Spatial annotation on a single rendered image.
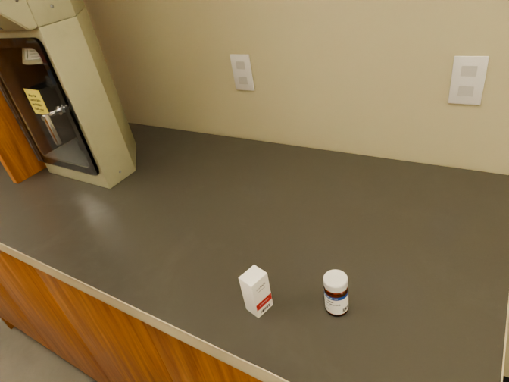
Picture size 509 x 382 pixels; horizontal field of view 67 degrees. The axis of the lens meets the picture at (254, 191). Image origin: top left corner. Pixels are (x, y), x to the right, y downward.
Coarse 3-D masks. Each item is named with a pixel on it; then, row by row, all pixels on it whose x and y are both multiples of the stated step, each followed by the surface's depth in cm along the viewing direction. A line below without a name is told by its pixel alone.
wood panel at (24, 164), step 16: (0, 96) 121; (0, 112) 121; (0, 128) 122; (16, 128) 126; (0, 144) 123; (16, 144) 127; (0, 160) 126; (16, 160) 128; (32, 160) 133; (16, 176) 129
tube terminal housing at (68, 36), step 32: (32, 0) 89; (64, 0) 95; (0, 32) 101; (32, 32) 94; (64, 32) 97; (64, 64) 98; (96, 64) 108; (96, 96) 108; (96, 128) 110; (128, 128) 133; (96, 160) 112; (128, 160) 122
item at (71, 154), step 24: (0, 48) 103; (24, 48) 97; (0, 72) 110; (24, 72) 103; (48, 72) 97; (24, 96) 111; (48, 96) 104; (24, 120) 119; (72, 120) 104; (48, 144) 119; (72, 144) 112; (72, 168) 120; (96, 168) 113
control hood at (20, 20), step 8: (0, 0) 84; (8, 0) 85; (16, 0) 86; (24, 0) 88; (0, 8) 84; (8, 8) 85; (16, 8) 86; (24, 8) 88; (0, 16) 85; (8, 16) 85; (16, 16) 87; (24, 16) 88; (32, 16) 90; (0, 24) 91; (8, 24) 89; (16, 24) 88; (24, 24) 89; (32, 24) 90
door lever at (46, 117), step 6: (60, 108) 104; (42, 114) 101; (48, 114) 102; (54, 114) 103; (60, 114) 105; (42, 120) 102; (48, 120) 102; (48, 126) 103; (54, 126) 104; (54, 132) 104; (54, 138) 105; (60, 138) 106; (60, 144) 106
